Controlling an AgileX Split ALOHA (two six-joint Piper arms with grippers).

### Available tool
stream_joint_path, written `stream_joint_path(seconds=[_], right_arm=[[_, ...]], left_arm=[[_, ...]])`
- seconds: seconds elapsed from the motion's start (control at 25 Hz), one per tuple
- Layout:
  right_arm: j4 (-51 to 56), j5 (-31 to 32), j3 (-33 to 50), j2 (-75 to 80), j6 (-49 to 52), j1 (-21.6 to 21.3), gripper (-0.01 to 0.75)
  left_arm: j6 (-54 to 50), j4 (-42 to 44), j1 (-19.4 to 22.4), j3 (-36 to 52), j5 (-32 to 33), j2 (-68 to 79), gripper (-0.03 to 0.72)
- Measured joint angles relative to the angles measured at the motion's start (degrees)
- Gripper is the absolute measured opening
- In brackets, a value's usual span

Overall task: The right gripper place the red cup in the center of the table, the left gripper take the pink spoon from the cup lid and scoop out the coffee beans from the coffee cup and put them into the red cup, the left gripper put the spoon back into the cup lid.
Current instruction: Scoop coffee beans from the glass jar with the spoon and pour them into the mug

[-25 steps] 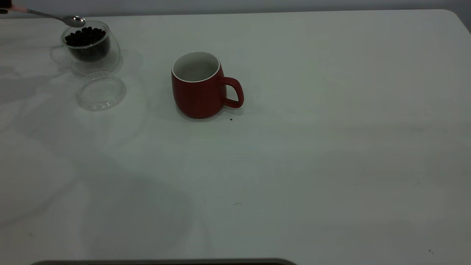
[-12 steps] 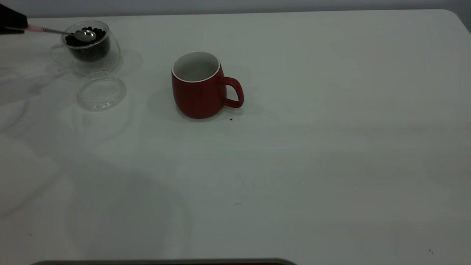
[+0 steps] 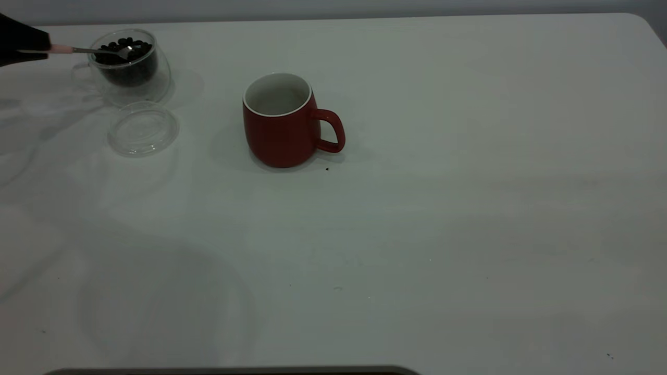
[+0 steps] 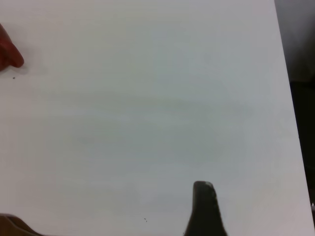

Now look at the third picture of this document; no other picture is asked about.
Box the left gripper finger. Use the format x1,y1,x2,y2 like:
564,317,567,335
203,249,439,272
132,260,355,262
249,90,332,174
0,13,52,53
0,52,50,67

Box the pink handled metal spoon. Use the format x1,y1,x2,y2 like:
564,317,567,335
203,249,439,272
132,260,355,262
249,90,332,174
50,44,135,59

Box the red ceramic mug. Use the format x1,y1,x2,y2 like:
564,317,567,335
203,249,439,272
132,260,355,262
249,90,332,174
242,73,346,169

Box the dark coffee beans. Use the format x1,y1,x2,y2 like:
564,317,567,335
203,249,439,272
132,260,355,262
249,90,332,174
94,37,158,86

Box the clear glass cup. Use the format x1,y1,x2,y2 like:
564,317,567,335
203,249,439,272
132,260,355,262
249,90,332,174
71,29,171,109

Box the clear round glass lid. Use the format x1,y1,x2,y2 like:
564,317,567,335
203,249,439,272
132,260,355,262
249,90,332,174
107,101,180,158

